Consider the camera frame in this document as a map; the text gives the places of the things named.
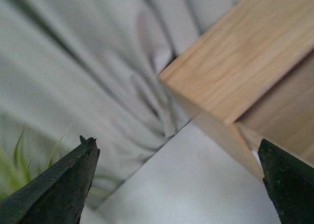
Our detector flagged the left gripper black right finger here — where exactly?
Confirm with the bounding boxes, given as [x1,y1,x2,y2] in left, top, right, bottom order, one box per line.
[258,139,314,224]

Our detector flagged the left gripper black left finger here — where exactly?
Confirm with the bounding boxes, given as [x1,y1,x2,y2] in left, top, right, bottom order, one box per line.
[0,136,100,224]

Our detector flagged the wooden drawer cabinet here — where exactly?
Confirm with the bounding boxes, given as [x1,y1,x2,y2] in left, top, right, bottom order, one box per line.
[158,0,314,179]

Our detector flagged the green spider plant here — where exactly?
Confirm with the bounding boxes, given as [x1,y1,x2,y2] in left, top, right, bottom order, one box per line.
[0,122,76,201]

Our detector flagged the grey curtain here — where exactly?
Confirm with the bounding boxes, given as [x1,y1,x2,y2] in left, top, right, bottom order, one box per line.
[0,0,241,195]

